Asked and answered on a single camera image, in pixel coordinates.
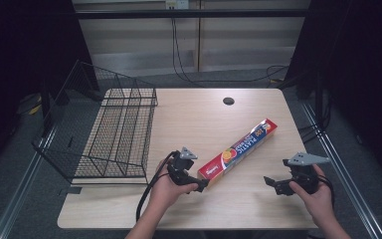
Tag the white power outlet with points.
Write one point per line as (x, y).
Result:
(177, 4)

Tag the person's left hand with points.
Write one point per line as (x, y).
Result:
(165, 192)

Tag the black table grommet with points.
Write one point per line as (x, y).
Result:
(228, 101)

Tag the black horizontal bar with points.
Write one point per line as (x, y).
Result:
(192, 13)

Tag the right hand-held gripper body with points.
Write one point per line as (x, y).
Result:
(303, 176)

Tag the black curtain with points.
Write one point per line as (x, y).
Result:
(20, 49)
(361, 66)

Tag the red plastic wrap box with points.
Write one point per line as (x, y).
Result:
(237, 152)

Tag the yellow floor object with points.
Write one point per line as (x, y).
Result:
(36, 108)

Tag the person's right hand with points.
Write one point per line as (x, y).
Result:
(318, 202)

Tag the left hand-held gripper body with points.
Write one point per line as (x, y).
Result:
(179, 166)

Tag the aluminium floor rail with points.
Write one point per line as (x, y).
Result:
(20, 192)
(344, 172)

